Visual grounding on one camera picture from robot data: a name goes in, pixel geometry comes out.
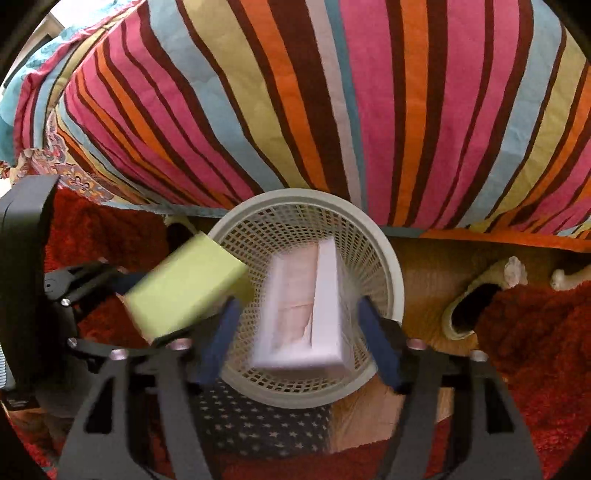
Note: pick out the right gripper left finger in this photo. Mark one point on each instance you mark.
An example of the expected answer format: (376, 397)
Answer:
(100, 443)

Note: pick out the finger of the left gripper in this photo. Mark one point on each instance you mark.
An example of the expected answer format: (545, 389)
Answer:
(94, 278)
(115, 343)

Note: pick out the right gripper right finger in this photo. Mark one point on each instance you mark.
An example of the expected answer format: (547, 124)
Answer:
(488, 439)

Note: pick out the light green cardboard box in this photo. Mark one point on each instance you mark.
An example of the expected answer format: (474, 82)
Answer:
(190, 284)

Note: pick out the pink white cardboard box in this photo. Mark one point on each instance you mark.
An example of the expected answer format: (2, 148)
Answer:
(306, 313)

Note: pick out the white mesh trash basket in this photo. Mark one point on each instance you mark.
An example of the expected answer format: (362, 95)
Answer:
(276, 221)

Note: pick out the dark star-patterned trousers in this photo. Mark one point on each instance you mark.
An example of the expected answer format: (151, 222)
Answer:
(231, 423)

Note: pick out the red shaggy rug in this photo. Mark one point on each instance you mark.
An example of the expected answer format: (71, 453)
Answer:
(538, 340)

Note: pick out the white slipper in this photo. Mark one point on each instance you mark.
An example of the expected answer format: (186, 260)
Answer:
(460, 318)
(560, 281)

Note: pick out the striped colourful bedspread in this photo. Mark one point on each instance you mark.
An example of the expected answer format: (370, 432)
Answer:
(464, 120)

